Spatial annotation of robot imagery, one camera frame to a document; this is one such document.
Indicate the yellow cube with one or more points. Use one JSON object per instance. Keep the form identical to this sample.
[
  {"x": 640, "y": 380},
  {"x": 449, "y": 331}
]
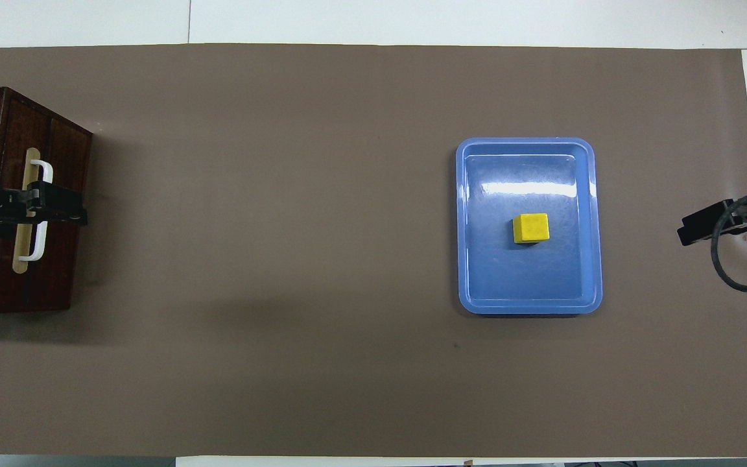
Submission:
[{"x": 532, "y": 228}]

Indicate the blue plastic tray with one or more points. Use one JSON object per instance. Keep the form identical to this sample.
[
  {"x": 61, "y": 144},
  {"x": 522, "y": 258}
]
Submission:
[{"x": 529, "y": 279}]

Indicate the brown table mat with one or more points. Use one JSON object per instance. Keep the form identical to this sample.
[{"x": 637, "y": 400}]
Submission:
[{"x": 315, "y": 259}]

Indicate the dark brown wooden cabinet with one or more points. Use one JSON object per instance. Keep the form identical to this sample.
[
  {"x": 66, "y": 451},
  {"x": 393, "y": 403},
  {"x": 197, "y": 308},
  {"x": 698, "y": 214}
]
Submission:
[{"x": 72, "y": 259}]

